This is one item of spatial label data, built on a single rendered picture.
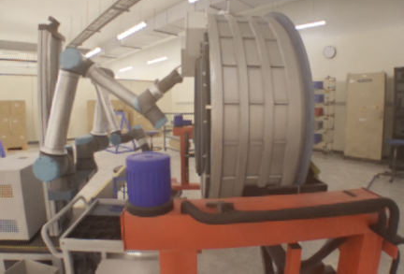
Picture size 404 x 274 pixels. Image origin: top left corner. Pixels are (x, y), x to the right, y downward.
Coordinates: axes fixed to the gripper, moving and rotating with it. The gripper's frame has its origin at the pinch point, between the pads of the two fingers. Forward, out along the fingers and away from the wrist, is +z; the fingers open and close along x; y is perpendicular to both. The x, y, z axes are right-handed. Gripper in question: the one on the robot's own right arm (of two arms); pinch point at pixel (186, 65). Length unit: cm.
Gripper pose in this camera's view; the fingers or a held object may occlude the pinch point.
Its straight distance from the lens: 137.5
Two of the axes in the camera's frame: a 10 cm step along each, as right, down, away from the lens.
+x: -4.6, -5.9, -6.6
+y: 4.0, 5.3, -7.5
